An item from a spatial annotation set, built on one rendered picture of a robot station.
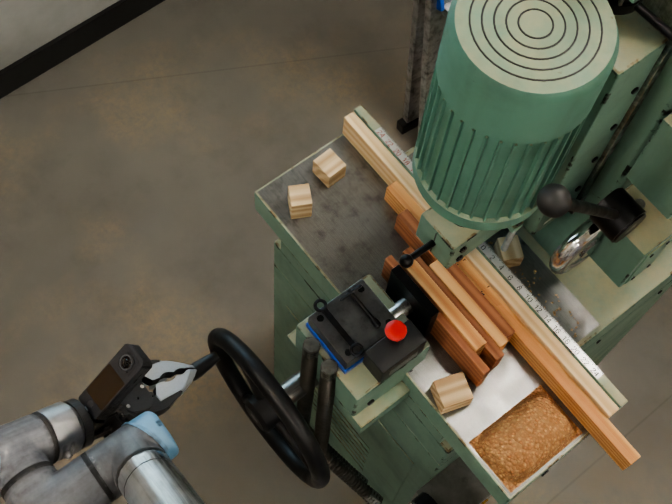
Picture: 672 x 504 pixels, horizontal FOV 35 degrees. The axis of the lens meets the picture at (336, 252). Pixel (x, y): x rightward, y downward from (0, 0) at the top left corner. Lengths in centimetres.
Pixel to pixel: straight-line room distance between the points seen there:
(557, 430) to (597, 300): 30
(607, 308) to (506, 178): 60
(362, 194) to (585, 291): 40
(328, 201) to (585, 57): 66
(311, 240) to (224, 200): 105
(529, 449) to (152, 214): 140
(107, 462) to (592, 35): 80
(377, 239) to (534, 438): 38
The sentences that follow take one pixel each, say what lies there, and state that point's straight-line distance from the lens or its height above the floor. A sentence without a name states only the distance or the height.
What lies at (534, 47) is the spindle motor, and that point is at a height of 151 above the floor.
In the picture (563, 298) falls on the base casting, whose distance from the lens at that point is 174.
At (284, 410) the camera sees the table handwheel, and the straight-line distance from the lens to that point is 147.
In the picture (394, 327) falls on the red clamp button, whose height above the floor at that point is 103.
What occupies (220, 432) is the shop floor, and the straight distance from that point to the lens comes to 244.
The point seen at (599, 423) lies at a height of 94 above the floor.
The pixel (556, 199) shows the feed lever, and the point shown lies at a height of 145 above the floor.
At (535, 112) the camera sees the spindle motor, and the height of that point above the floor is 148.
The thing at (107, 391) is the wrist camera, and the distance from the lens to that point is 150.
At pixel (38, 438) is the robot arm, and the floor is 97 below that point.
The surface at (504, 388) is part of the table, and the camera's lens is 156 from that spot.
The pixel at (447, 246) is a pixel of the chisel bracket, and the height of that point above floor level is 106.
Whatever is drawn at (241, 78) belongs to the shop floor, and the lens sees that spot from 282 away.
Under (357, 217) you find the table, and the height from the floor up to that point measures 90.
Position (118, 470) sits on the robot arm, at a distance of 140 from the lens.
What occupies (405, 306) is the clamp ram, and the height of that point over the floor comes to 96.
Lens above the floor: 237
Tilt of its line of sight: 66 degrees down
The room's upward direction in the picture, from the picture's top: 8 degrees clockwise
